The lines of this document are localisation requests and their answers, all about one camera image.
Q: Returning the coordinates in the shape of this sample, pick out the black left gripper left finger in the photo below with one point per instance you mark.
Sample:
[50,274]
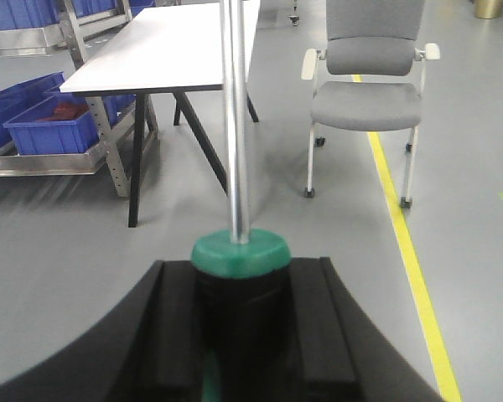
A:
[146,348]

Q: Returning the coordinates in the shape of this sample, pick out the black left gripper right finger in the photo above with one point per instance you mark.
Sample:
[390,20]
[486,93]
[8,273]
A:
[340,353]

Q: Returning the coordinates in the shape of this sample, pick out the screwdriver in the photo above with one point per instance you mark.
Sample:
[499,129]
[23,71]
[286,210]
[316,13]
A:
[242,271]

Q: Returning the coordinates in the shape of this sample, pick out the blue bin with red item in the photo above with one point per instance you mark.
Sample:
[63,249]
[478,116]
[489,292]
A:
[59,124]

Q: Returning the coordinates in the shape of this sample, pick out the grey office chair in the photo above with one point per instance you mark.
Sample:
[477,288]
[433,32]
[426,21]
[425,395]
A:
[371,38]

